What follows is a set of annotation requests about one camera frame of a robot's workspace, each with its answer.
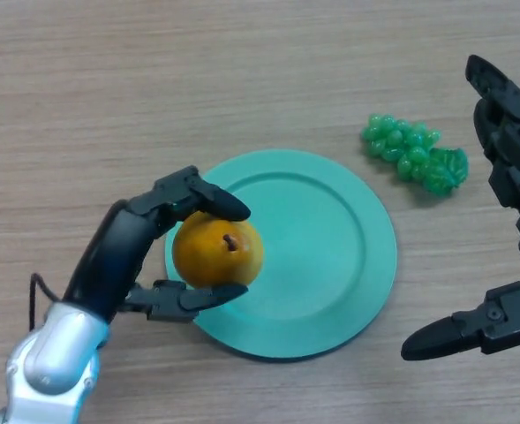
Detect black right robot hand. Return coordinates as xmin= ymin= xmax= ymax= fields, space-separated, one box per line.
xmin=400 ymin=54 xmax=520 ymax=363

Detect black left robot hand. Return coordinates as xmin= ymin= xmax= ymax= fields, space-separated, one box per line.
xmin=60 ymin=165 xmax=252 ymax=324

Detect yellow pear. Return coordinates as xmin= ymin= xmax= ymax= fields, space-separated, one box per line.
xmin=171 ymin=210 xmax=265 ymax=291

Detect teal green round plate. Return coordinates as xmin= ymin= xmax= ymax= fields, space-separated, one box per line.
xmin=164 ymin=148 xmax=398 ymax=363

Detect green grape bunch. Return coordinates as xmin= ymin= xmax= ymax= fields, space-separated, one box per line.
xmin=360 ymin=113 xmax=470 ymax=195

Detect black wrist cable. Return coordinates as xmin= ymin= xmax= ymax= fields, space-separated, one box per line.
xmin=28 ymin=272 xmax=63 ymax=332

